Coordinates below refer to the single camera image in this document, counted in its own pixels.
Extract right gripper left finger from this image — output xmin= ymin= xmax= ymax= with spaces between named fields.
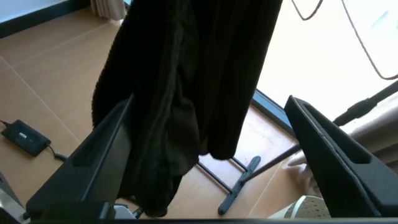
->
xmin=25 ymin=95 xmax=135 ymax=220

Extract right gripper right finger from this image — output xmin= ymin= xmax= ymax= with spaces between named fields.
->
xmin=284 ymin=94 xmax=398 ymax=220

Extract black garment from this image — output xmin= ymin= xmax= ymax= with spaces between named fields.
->
xmin=91 ymin=0 xmax=284 ymax=218

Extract white laundry basket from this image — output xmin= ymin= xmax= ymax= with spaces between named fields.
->
xmin=268 ymin=195 xmax=332 ymax=219

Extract black clothes rack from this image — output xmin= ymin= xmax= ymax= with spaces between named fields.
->
xmin=197 ymin=80 xmax=398 ymax=217

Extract black power adapter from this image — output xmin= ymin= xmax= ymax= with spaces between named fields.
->
xmin=0 ymin=119 xmax=68 ymax=162

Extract window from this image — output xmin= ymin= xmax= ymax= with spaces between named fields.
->
xmin=251 ymin=0 xmax=398 ymax=138

